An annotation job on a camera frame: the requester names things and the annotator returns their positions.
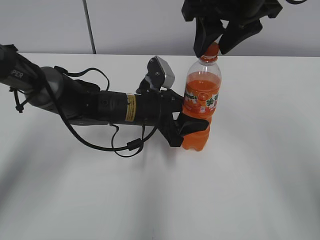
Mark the orange bottle cap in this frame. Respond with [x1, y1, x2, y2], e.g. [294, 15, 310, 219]
[203, 42, 220, 57]

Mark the orange soda plastic bottle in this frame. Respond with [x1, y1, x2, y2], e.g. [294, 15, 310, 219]
[180, 53, 223, 153]

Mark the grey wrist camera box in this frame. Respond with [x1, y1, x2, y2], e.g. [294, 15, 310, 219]
[145, 56, 175, 91]

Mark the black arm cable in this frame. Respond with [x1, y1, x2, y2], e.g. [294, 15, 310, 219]
[9, 66, 161, 158]

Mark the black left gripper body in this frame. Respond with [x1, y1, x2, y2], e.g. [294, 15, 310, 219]
[134, 89, 184, 147]

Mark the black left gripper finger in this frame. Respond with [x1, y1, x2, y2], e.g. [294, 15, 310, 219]
[172, 91, 184, 107]
[174, 112, 209, 137]

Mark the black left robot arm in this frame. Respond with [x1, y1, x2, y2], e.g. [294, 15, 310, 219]
[0, 45, 209, 147]

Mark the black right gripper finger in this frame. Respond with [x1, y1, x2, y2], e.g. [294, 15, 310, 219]
[193, 17, 224, 57]
[218, 20, 263, 55]

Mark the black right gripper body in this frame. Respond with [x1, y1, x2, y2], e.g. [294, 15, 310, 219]
[181, 0, 283, 28]

